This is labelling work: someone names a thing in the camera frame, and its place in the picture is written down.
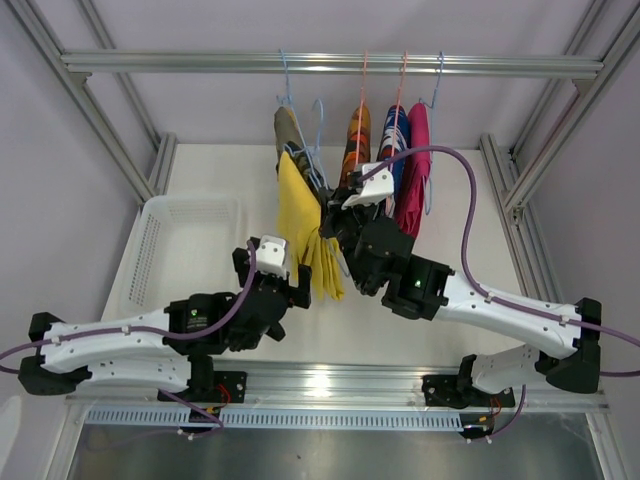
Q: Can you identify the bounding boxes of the light blue wire hanger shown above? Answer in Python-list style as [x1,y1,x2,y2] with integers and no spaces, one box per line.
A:
[282,97,354,279]

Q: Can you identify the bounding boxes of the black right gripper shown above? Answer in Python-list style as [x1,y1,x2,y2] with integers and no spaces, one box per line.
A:
[318,186,378,292]

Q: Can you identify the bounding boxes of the pink trousers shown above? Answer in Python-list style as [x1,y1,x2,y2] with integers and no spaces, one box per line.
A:
[394,102,431,239]

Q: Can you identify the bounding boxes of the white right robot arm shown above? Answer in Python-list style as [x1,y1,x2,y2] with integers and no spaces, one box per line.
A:
[320,188,602,405]

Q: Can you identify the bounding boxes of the blue white patterned trousers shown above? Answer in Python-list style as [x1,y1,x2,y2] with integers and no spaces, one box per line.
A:
[376,105,410,217]

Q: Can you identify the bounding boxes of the aluminium hanging rail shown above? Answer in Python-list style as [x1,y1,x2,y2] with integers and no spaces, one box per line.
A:
[61,49,604,80]

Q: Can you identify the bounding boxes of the white plastic basket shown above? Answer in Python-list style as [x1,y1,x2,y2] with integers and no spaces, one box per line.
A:
[118,193,245,317]

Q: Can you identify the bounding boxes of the orange camouflage trousers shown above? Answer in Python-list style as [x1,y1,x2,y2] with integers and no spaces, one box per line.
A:
[339,105,371,187]

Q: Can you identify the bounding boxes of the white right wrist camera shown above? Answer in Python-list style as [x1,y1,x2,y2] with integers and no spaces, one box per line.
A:
[340,162,394,210]

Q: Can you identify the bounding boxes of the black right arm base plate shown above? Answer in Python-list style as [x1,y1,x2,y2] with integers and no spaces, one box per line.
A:
[421,374,515,410]

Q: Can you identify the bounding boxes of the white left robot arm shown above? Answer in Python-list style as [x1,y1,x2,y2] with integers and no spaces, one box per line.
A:
[17,238,312,402]

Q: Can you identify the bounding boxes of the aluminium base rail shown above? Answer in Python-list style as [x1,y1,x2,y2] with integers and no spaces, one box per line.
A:
[65,358,609,413]

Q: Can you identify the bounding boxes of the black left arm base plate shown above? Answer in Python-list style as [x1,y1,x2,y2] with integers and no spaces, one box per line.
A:
[175,371,248,404]

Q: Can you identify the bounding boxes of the blue hanger of camouflage trousers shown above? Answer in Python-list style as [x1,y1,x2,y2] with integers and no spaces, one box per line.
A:
[278,49,303,146]

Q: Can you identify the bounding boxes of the white slotted cable duct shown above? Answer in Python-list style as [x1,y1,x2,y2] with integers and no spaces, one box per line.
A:
[85,405,488,433]

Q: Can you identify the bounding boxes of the olive yellow camouflage trousers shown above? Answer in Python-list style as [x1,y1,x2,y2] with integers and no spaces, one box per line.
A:
[274,106,318,194]

